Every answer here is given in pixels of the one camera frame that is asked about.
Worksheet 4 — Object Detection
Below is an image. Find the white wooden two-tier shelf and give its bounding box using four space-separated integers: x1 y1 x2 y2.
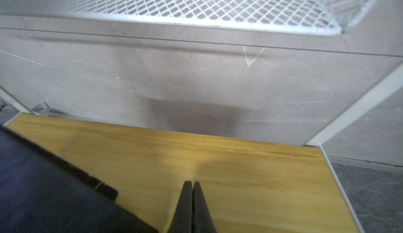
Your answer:
6 66 403 233

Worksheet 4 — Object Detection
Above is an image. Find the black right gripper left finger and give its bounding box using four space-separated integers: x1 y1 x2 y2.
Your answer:
168 180 193 233

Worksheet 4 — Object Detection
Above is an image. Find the dark book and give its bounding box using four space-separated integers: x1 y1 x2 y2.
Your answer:
1 128 155 233

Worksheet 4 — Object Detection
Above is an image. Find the white wire mesh basket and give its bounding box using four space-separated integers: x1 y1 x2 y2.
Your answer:
1 0 378 36

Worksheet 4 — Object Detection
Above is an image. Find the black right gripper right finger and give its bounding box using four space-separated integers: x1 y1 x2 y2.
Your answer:
192 182 217 233

